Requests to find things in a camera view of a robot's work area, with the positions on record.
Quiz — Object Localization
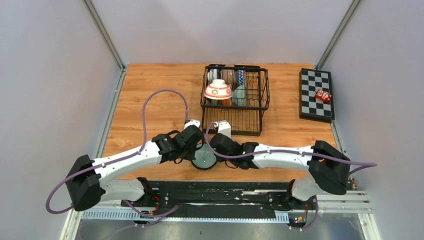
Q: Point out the black wire dish rack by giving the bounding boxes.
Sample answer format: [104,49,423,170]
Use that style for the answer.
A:
[200,64,270,136]

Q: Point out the brown cream glazed bowl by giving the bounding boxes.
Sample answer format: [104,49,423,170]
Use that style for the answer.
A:
[221,63,235,86]

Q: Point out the white orange bowl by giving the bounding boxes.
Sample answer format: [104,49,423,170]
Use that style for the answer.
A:
[221,98,232,106]

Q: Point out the black celadon bowl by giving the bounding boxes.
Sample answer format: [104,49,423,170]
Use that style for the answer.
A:
[191,147,217,171]

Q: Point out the small red toy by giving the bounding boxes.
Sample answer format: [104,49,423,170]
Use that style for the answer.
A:
[314,89,332,103]

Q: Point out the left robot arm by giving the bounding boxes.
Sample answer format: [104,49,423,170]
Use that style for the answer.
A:
[66,125,204,212]

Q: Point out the black cream patterned bowl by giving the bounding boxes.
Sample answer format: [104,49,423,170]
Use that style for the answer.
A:
[207,98,220,106]

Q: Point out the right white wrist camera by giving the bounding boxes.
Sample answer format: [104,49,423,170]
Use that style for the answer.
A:
[213,120,232,138]

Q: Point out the red patterned bowl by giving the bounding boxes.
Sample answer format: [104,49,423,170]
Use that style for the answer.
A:
[234,69,246,86]

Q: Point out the red floral small bowl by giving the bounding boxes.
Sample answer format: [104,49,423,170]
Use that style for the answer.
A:
[203,79,233,100]

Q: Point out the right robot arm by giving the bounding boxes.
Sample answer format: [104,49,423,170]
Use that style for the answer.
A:
[209,133,350,209]

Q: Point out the black white checkerboard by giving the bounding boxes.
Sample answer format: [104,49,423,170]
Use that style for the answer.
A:
[299,68,335,124]

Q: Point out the pale green bowl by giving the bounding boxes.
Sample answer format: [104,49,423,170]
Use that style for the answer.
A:
[231,86,247,107]

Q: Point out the blue floral bowl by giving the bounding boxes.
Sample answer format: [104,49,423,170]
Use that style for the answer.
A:
[206,68,221,82]

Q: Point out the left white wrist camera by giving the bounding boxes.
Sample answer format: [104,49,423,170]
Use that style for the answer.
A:
[183,119,201,130]

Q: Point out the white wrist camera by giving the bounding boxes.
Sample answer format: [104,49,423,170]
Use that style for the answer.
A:
[183,119,201,130]
[213,120,232,138]

